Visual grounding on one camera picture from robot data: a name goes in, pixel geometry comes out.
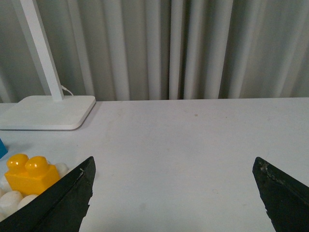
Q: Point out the grey curtain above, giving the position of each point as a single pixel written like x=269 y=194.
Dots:
x=119 y=50

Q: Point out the blue three-stud block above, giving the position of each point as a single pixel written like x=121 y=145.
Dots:
x=3 y=149

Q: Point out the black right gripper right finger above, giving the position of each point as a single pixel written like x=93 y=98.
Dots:
x=286 y=199

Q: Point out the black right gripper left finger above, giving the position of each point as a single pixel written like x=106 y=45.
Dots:
x=61 y=208

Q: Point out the yellow two-stud block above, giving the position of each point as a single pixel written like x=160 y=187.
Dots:
x=30 y=175

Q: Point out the white studded base plate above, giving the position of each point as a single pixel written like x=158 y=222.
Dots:
x=12 y=200

